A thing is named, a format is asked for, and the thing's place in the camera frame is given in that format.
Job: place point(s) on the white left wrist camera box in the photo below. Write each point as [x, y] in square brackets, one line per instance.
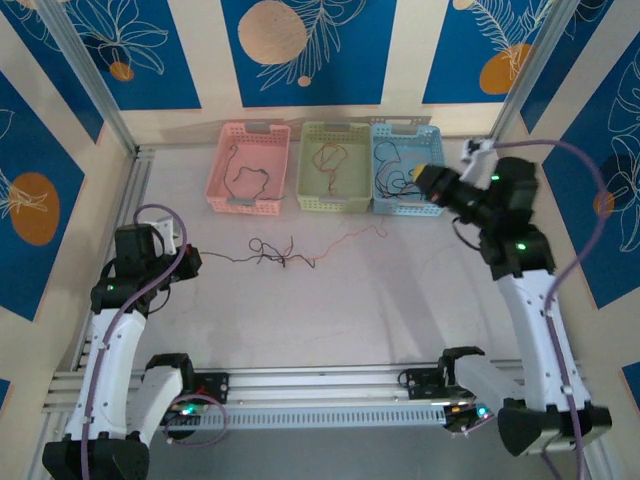
[167, 235]

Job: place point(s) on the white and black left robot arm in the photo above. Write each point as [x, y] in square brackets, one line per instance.
[112, 360]

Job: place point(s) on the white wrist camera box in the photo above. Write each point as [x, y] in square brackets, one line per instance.
[477, 165]
[167, 235]

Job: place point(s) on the aluminium side rail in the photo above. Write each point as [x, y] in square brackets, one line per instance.
[132, 185]

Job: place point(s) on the blue perforated plastic basket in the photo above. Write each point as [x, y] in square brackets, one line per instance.
[430, 145]

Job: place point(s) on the blue floral wall panel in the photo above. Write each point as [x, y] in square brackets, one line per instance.
[50, 65]
[575, 225]
[350, 75]
[45, 150]
[450, 75]
[150, 75]
[565, 75]

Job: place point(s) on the aluminium frame post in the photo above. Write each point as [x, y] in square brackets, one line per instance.
[85, 75]
[535, 60]

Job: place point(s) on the pink perforated plastic basket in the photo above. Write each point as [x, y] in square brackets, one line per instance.
[250, 150]

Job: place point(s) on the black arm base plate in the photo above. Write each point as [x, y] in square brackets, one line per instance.
[217, 387]
[417, 385]

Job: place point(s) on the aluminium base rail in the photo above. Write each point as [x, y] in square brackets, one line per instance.
[320, 382]

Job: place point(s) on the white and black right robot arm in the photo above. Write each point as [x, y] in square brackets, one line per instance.
[530, 325]

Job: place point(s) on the controller board with green light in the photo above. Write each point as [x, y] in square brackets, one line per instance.
[460, 420]
[177, 415]

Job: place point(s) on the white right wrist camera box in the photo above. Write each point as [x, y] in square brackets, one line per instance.
[477, 165]

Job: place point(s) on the green perforated plastic basket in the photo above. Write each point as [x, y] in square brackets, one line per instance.
[350, 185]

